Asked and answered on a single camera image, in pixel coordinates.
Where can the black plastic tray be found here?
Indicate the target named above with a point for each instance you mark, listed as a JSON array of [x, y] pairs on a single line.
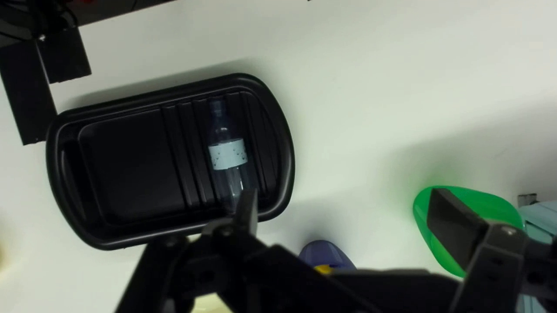
[[133, 170]]

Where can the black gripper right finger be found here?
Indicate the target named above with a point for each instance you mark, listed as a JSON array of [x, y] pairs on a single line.
[[499, 260]]

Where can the green plastic cup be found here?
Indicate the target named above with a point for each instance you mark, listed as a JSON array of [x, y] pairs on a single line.
[[455, 220]]

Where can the light blue toy toaster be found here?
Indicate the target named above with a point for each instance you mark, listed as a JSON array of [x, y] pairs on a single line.
[[541, 223]]

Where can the small bottle with label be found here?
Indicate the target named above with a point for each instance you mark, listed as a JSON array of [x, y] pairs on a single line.
[[227, 150]]

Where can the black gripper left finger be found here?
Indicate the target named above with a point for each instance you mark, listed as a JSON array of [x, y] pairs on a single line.
[[245, 216]]

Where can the blue plastic cup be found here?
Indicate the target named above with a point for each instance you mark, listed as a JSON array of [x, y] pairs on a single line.
[[325, 253]]

